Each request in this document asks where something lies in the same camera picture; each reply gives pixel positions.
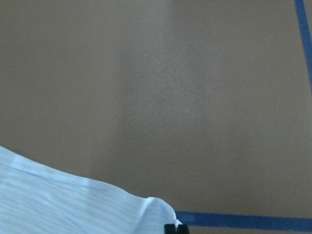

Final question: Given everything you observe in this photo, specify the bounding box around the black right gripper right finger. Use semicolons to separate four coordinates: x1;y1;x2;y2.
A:
177;224;190;234

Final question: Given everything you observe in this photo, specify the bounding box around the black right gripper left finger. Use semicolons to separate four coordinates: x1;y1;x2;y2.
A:
164;224;176;234

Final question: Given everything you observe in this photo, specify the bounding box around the light blue button shirt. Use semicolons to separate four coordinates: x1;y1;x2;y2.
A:
0;148;180;234

